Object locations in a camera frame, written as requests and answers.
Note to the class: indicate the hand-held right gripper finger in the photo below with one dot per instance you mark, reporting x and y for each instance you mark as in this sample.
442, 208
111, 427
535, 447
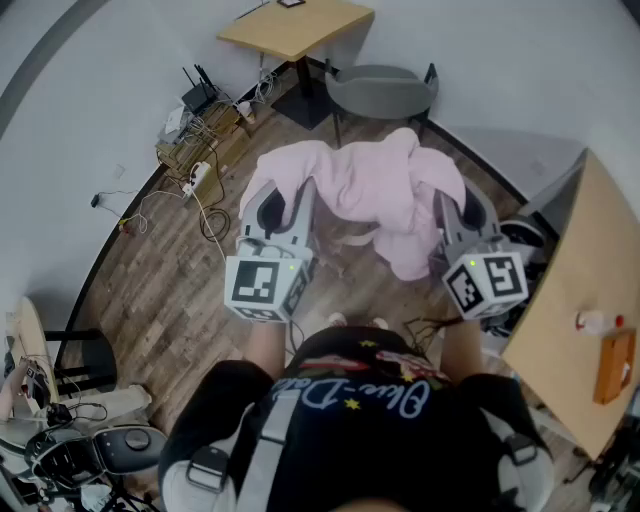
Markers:
449, 225
487, 225

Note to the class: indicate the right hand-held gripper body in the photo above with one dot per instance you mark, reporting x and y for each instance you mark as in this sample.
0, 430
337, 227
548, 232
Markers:
500, 280

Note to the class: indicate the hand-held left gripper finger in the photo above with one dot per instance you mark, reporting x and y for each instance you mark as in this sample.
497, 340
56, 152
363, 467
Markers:
305, 220
251, 215

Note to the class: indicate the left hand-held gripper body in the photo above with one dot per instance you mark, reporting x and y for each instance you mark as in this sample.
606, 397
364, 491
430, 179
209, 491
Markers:
252, 287

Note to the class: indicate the pink clothes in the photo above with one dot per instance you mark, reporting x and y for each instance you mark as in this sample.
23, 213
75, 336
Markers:
370, 185

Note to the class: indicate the grey chair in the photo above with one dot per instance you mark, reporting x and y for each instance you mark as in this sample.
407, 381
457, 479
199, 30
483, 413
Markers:
380, 95

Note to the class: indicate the person's right forearm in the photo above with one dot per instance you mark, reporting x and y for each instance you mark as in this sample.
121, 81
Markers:
462, 350

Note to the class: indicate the person's left forearm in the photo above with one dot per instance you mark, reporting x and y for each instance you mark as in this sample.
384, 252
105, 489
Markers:
265, 350

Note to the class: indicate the white power strip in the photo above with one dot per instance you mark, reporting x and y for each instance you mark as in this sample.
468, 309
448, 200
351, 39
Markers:
197, 177

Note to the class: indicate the grey flat panel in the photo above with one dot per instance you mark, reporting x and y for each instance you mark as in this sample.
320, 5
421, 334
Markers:
555, 195

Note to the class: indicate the person's left shoe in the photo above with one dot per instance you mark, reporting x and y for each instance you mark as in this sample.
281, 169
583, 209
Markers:
337, 320

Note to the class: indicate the person's shoe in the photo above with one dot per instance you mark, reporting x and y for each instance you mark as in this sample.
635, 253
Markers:
377, 323
337, 320

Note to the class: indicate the long wooden desk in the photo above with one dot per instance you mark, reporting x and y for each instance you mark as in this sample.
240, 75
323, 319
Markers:
590, 240

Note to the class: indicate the clear plastic bottle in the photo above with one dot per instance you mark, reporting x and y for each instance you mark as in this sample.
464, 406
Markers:
595, 322

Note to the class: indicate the white paper cup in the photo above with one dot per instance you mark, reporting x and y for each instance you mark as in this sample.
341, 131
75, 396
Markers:
246, 111

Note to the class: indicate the white flat network device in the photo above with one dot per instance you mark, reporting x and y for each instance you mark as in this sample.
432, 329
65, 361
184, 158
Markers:
176, 120

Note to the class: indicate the person's right shoe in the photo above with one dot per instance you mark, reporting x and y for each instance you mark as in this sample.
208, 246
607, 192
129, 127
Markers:
377, 323

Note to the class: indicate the black router with antennas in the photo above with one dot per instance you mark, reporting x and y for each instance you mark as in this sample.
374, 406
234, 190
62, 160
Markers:
200, 97

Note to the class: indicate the orange box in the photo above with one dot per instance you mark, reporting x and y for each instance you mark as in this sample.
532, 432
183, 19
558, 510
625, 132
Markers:
607, 370

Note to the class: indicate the black stool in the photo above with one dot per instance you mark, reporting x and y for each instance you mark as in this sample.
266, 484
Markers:
92, 357

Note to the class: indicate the square wooden table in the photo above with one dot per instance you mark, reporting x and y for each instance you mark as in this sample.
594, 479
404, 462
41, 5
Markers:
300, 25

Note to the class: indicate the black rounded machine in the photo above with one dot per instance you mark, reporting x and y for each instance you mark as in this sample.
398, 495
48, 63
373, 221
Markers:
125, 447

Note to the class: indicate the person's black printed t-shirt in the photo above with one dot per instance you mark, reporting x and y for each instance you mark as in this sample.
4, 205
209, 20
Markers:
380, 450

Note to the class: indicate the round wooden table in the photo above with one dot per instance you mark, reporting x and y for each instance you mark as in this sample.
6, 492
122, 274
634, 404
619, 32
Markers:
31, 335

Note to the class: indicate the black wall adapter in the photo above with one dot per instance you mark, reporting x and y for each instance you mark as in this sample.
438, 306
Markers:
95, 201

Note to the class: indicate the black picture frame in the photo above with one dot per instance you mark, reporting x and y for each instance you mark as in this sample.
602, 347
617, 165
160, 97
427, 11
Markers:
291, 3

